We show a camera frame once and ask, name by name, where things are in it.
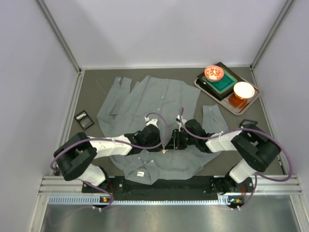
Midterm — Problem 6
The black left jewellery box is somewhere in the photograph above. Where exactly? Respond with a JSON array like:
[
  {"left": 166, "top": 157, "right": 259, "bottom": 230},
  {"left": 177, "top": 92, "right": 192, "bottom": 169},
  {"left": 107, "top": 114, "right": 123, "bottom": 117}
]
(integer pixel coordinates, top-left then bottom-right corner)
[{"left": 74, "top": 110, "right": 95, "bottom": 131}]

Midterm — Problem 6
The red patterned bowl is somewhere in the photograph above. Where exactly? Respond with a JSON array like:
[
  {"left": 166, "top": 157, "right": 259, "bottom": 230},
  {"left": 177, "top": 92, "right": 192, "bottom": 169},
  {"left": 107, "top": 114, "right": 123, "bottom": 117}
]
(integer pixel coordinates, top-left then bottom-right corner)
[{"left": 204, "top": 65, "right": 224, "bottom": 82}]

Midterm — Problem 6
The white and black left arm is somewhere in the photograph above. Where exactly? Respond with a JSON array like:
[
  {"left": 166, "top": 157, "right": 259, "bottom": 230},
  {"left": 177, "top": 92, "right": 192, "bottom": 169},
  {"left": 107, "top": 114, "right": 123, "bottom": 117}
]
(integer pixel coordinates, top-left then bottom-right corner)
[{"left": 54, "top": 124, "right": 162, "bottom": 191}]

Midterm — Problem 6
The white and orange cup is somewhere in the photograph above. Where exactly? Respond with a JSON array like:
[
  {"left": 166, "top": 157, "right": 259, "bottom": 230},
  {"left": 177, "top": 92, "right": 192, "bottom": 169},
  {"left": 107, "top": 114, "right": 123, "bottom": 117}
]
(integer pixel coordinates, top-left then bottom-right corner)
[{"left": 233, "top": 82, "right": 255, "bottom": 99}]

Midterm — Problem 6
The grey button-up shirt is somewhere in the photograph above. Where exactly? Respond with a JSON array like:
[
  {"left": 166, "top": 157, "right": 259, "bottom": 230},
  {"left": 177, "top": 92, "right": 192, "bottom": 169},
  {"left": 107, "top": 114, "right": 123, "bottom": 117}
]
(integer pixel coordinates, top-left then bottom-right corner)
[{"left": 97, "top": 76, "right": 216, "bottom": 185}]

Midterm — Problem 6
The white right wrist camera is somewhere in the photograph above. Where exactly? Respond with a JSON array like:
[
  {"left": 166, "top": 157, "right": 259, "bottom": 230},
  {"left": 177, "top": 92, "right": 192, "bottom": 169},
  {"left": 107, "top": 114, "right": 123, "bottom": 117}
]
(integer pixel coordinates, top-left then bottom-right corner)
[{"left": 176, "top": 115, "right": 187, "bottom": 132}]

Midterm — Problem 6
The black jewellery box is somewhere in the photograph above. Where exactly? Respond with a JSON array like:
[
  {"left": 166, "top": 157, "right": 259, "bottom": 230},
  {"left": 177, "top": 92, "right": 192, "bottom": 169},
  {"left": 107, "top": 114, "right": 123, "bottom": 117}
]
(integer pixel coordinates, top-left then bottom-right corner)
[
  {"left": 239, "top": 119, "right": 258, "bottom": 128},
  {"left": 74, "top": 110, "right": 95, "bottom": 131}
]

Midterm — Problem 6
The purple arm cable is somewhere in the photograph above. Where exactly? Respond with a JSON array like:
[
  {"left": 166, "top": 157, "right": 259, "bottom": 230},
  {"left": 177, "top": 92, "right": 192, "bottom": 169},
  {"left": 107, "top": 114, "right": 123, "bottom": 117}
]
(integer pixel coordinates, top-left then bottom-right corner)
[
  {"left": 50, "top": 112, "right": 169, "bottom": 174},
  {"left": 179, "top": 107, "right": 294, "bottom": 211}
]

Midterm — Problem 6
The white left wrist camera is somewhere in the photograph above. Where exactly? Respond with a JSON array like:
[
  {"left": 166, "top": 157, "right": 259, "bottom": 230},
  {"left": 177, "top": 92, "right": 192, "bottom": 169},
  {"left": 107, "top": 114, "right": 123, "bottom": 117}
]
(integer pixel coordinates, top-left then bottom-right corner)
[{"left": 144, "top": 117, "right": 158, "bottom": 127}]

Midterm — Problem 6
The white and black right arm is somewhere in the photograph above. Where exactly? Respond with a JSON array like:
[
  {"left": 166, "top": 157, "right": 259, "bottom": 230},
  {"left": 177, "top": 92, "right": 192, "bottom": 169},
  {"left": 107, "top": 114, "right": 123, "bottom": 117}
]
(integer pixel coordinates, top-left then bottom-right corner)
[{"left": 166, "top": 119, "right": 281, "bottom": 194}]

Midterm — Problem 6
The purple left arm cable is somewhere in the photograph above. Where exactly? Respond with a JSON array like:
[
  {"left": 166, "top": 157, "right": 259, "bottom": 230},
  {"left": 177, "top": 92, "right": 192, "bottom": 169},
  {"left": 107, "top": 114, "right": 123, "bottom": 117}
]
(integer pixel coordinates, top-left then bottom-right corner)
[{"left": 50, "top": 112, "right": 169, "bottom": 174}]

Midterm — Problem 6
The green square dish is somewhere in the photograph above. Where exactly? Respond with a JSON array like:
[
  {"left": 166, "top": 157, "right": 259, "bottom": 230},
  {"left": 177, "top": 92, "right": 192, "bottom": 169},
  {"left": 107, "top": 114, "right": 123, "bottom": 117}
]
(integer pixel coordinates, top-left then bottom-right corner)
[{"left": 204, "top": 72, "right": 238, "bottom": 94}]

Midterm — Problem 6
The black right jewellery box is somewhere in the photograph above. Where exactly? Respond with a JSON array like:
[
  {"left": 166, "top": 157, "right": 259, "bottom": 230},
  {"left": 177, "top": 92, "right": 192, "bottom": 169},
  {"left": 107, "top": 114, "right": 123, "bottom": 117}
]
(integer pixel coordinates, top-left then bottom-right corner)
[{"left": 239, "top": 119, "right": 258, "bottom": 128}]

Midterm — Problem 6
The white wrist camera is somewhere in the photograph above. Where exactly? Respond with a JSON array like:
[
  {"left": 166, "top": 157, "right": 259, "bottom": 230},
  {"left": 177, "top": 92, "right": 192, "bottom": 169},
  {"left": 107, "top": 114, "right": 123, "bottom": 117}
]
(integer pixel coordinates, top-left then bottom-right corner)
[
  {"left": 144, "top": 117, "right": 158, "bottom": 127},
  {"left": 176, "top": 115, "right": 187, "bottom": 132}
]

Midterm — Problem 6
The black rectangular tray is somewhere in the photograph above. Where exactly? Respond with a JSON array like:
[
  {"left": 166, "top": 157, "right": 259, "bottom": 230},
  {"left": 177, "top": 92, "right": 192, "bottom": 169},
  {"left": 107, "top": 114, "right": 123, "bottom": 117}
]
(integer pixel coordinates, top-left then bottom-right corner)
[{"left": 196, "top": 62, "right": 243, "bottom": 101}]

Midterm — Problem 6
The brown plastic tray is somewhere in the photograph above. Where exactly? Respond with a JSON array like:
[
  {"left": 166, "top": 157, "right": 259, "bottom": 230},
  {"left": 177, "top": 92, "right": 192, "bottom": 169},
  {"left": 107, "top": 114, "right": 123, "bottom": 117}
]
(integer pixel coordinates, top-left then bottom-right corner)
[{"left": 194, "top": 78, "right": 261, "bottom": 116}]

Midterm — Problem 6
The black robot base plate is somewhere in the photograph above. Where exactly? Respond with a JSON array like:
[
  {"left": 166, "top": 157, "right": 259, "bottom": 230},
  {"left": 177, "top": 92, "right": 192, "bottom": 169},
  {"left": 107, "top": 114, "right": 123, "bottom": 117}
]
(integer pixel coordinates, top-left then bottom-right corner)
[{"left": 81, "top": 175, "right": 255, "bottom": 201}]

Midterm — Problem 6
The amber glass dish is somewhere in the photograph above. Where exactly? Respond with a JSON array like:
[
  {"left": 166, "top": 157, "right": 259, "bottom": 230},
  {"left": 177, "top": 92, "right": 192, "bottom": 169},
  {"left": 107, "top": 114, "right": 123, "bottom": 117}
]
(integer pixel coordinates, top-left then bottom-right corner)
[{"left": 228, "top": 93, "right": 248, "bottom": 109}]

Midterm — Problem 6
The grey slotted cable duct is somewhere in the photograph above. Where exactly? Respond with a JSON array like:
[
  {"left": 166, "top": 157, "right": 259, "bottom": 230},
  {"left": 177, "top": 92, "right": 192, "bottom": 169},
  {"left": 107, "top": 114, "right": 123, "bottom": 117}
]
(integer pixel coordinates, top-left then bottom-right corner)
[{"left": 48, "top": 194, "right": 242, "bottom": 205}]

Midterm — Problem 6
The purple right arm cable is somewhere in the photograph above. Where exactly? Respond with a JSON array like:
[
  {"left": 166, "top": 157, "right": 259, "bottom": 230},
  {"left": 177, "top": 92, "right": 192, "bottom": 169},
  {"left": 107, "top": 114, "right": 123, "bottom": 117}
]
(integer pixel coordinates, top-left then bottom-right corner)
[{"left": 179, "top": 107, "right": 294, "bottom": 211}]

